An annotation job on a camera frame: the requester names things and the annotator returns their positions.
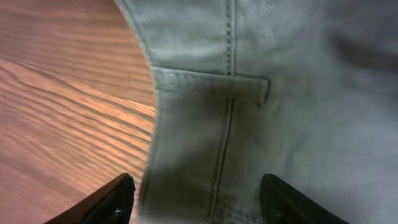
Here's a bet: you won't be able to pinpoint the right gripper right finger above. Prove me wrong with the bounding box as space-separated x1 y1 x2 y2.
260 174 348 224

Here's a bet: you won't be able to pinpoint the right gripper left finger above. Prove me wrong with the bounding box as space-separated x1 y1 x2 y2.
45 173 136 224

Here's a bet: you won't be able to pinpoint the grey shorts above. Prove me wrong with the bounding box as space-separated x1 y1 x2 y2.
118 0 397 223

